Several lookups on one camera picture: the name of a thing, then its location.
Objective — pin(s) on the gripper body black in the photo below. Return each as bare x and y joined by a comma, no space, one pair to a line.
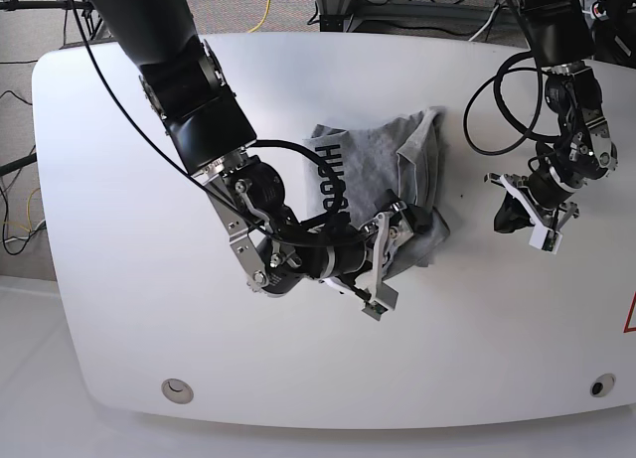
390,229
548,191

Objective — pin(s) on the grey T-shirt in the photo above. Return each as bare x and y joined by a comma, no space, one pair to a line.
405,155

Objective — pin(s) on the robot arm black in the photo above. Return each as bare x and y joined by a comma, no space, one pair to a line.
187,88
560,42

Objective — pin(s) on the red warning triangle sticker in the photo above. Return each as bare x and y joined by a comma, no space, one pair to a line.
630,323

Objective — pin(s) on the right table grommet hole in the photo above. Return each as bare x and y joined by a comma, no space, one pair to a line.
603,385

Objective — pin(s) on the table grommet hole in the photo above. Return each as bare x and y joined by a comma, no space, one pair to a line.
177,391
603,385

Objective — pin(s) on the left table grommet hole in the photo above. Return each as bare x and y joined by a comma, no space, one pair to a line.
177,391

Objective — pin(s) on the black tripod stand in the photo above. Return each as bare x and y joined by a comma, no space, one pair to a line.
16,5

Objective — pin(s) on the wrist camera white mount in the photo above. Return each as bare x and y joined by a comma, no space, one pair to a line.
544,237
375,308

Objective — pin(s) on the grey metal frame base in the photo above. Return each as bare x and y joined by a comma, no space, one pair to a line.
348,15

